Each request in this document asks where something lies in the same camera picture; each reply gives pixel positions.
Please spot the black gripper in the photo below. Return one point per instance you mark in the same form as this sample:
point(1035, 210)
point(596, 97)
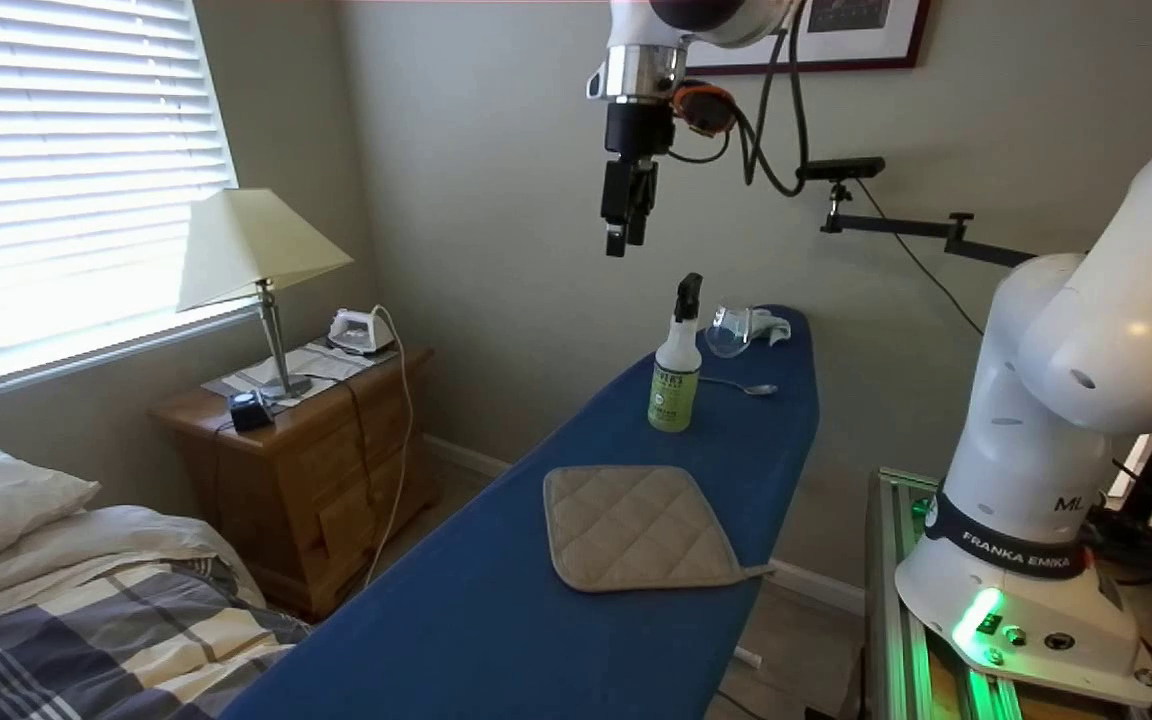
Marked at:
point(638, 131)

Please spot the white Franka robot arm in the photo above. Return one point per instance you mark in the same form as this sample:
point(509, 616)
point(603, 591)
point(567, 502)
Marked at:
point(1108, 344)

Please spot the clear stemless glass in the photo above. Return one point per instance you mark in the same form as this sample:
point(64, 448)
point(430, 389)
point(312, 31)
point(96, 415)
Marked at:
point(727, 343)

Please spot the white crumpled cloth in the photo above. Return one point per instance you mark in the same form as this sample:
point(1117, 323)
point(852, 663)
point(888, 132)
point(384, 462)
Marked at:
point(771, 327)

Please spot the silver metal spoon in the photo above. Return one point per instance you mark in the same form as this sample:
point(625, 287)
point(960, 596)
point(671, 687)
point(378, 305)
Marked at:
point(762, 389)

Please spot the white clothes iron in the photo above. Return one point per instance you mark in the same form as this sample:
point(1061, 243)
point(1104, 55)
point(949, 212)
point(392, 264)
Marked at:
point(362, 328)

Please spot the beige quilted pot holder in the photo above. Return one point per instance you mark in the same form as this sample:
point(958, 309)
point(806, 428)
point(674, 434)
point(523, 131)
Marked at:
point(638, 524)

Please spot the pale nightstand mat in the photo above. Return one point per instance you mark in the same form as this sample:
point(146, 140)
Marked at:
point(321, 360)

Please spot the cream shade table lamp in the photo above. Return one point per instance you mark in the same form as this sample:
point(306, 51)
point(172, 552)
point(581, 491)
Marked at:
point(249, 243)

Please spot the small black alarm clock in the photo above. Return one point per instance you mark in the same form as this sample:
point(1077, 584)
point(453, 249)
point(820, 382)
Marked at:
point(249, 415)

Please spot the wooden nightstand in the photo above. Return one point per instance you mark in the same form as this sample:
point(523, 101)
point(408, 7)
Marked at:
point(296, 495)

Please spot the blue ironing board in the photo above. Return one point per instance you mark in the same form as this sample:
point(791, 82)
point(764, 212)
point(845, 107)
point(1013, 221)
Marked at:
point(496, 627)

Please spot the white window blinds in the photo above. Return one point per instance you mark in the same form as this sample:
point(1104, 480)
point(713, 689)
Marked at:
point(70, 163)

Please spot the white bed sheet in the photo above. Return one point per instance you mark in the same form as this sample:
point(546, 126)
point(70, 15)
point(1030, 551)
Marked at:
point(136, 542)

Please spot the blue plaid blanket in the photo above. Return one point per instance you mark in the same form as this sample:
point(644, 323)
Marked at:
point(58, 655)

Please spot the black stereo camera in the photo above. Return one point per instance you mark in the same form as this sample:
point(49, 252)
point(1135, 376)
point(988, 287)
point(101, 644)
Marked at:
point(842, 168)

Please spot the dark framed wall picture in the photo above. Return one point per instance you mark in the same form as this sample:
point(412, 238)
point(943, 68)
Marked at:
point(859, 41)

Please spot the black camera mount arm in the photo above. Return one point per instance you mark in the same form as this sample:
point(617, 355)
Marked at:
point(920, 228)

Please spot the aluminium extrusion base frame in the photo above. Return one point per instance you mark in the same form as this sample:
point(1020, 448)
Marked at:
point(901, 655)

